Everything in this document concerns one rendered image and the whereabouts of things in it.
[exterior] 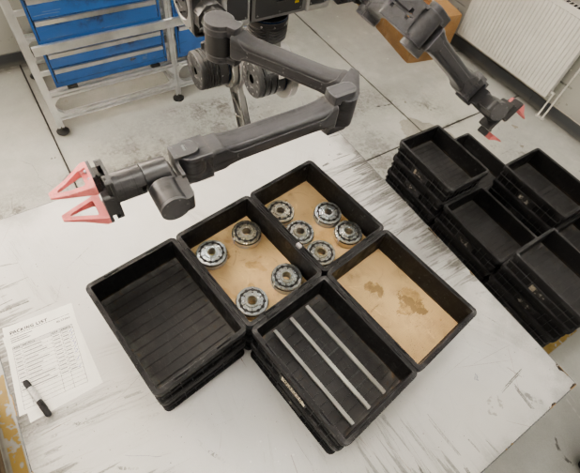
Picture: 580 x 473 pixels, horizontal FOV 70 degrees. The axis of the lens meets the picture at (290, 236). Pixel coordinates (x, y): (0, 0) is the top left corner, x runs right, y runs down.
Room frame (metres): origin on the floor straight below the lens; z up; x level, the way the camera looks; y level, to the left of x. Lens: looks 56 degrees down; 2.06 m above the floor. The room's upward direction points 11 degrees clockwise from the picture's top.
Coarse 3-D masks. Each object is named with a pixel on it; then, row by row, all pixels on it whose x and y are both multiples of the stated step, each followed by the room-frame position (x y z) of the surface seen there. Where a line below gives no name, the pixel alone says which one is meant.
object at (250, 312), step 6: (246, 288) 0.59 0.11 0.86; (252, 288) 0.59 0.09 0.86; (258, 288) 0.60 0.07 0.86; (240, 294) 0.57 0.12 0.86; (246, 294) 0.57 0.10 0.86; (258, 294) 0.58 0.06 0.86; (264, 294) 0.58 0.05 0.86; (240, 300) 0.54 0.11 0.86; (264, 300) 0.56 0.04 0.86; (240, 306) 0.53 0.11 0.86; (246, 306) 0.53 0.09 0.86; (258, 306) 0.54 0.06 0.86; (264, 306) 0.54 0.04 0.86; (246, 312) 0.51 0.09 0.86; (252, 312) 0.52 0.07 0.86; (258, 312) 0.52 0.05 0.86
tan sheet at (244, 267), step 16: (224, 240) 0.77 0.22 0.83; (240, 256) 0.72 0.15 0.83; (256, 256) 0.73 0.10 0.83; (272, 256) 0.74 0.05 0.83; (224, 272) 0.65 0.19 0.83; (240, 272) 0.66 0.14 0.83; (256, 272) 0.67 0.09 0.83; (224, 288) 0.59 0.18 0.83; (240, 288) 0.60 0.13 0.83; (272, 288) 0.62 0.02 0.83; (272, 304) 0.57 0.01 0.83
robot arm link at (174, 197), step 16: (176, 144) 0.55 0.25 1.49; (192, 144) 0.56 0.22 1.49; (176, 160) 0.51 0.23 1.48; (176, 176) 0.49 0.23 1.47; (160, 192) 0.44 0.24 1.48; (176, 192) 0.45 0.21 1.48; (192, 192) 0.46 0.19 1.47; (160, 208) 0.41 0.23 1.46; (176, 208) 0.43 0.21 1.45; (192, 208) 0.45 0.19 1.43
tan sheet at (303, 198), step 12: (288, 192) 1.04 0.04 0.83; (300, 192) 1.06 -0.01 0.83; (312, 192) 1.07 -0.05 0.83; (300, 204) 1.00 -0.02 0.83; (312, 204) 1.01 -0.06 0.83; (300, 216) 0.94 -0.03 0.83; (312, 216) 0.95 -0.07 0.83; (324, 228) 0.91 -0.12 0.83; (324, 240) 0.85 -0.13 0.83; (360, 240) 0.88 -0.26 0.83; (336, 252) 0.81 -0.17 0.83
